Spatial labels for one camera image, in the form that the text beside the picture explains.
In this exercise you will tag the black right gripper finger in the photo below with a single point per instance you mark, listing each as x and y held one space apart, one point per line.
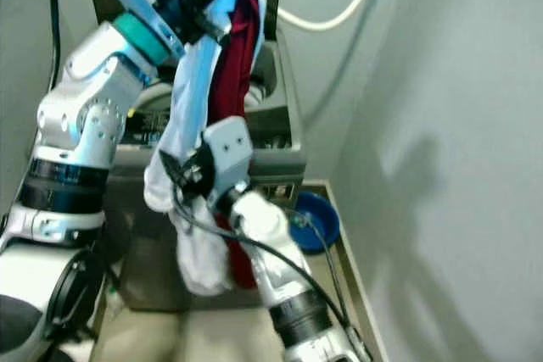
175 171

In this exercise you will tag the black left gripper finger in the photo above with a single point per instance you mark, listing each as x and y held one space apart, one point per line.
214 30

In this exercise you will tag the dark red garment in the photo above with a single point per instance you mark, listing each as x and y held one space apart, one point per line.
233 74

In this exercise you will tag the white garment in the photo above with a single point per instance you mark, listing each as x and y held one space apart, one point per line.
191 99

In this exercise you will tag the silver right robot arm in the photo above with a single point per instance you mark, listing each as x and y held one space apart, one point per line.
263 226

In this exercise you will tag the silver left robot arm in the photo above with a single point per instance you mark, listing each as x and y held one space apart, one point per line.
85 116

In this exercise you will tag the grey top-load washing machine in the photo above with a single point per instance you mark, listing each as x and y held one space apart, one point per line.
280 158

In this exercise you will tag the blue plastic basin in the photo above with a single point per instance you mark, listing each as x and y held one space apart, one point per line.
316 222

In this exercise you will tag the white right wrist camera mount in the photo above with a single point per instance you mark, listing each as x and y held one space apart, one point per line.
229 150

